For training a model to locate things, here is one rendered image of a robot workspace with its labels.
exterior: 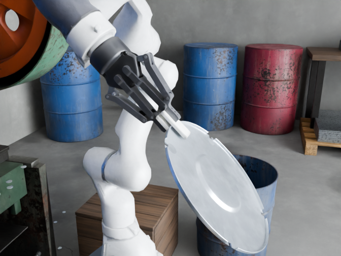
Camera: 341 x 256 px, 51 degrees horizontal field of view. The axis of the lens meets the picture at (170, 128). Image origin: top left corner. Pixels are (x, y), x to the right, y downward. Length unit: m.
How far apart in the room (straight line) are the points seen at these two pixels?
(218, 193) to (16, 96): 3.31
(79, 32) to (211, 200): 0.38
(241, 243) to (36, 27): 1.23
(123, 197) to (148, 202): 0.63
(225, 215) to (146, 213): 1.10
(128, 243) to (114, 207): 0.13
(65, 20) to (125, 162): 0.53
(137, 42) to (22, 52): 0.78
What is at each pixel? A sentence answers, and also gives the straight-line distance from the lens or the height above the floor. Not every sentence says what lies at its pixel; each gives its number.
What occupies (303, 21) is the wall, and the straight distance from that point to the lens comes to 4.30.
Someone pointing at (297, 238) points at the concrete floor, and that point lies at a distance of 2.30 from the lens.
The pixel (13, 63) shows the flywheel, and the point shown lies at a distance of 1.70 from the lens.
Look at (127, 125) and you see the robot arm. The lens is 1.14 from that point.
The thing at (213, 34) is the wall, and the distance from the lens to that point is 4.34.
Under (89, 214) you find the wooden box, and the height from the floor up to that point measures 0.35.
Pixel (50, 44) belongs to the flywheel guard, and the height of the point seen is 1.13.
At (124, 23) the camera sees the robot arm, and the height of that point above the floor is 1.24.
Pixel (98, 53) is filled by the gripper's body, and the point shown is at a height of 1.20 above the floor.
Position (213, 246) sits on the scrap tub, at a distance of 1.92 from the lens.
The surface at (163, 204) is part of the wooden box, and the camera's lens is 1.81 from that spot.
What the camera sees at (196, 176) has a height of 0.99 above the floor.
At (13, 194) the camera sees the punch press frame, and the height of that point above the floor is 0.54.
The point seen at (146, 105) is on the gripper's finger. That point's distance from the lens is 0.70.
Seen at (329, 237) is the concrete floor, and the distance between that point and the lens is 2.37.
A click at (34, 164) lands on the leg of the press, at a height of 0.63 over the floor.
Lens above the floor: 1.28
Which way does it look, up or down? 19 degrees down
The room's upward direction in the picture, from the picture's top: straight up
